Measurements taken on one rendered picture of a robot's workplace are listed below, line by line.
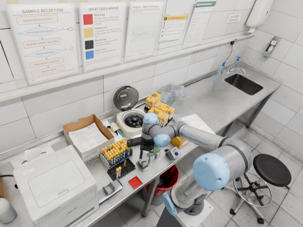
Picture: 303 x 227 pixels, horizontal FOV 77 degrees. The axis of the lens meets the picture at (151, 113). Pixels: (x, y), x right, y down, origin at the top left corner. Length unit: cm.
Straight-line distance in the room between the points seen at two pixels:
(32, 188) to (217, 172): 76
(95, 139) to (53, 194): 58
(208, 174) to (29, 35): 100
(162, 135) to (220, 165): 39
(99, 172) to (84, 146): 20
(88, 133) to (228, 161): 106
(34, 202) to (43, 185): 7
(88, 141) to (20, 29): 76
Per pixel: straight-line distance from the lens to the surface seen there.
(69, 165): 104
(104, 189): 121
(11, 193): 140
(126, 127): 144
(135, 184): 131
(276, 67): 320
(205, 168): 67
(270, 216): 273
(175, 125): 103
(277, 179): 212
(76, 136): 147
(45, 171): 105
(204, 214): 128
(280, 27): 314
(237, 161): 71
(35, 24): 113
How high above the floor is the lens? 203
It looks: 41 degrees down
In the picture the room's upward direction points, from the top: 11 degrees clockwise
